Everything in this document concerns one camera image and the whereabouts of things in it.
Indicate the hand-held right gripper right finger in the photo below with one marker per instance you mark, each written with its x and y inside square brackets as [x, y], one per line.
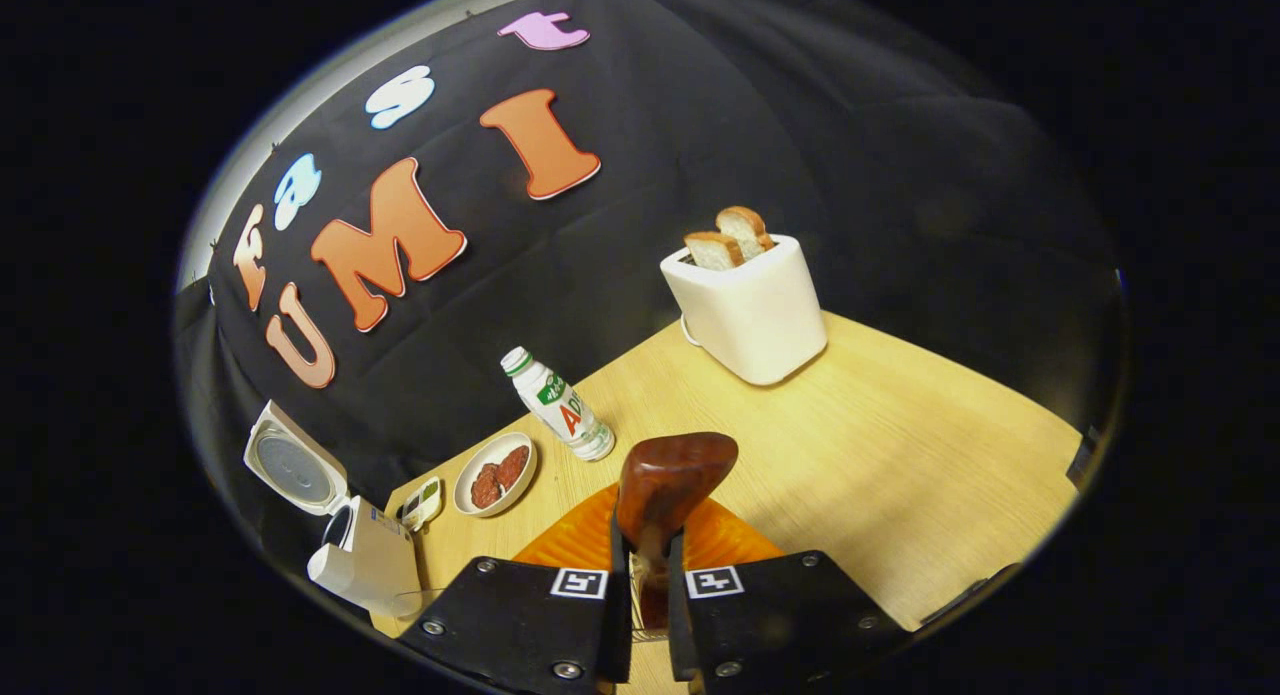
[770, 625]

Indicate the black backdrop cloth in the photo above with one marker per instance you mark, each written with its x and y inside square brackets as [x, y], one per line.
[750, 125]

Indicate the white rice cooker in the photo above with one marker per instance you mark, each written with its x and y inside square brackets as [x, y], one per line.
[375, 560]

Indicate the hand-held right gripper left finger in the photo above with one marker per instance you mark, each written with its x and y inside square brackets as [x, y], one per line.
[520, 625]

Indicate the red meat piece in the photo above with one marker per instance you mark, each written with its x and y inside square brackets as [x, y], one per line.
[485, 487]
[513, 467]

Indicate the small seasoning tray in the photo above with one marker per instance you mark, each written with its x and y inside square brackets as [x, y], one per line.
[422, 503]

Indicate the white plate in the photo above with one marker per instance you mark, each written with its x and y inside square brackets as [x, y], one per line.
[480, 455]

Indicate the white toaster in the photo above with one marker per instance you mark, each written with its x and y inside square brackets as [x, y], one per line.
[750, 315]

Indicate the wooden spoon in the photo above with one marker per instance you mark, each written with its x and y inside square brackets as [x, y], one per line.
[670, 480]

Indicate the white drink bottle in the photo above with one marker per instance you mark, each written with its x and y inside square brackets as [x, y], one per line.
[560, 407]

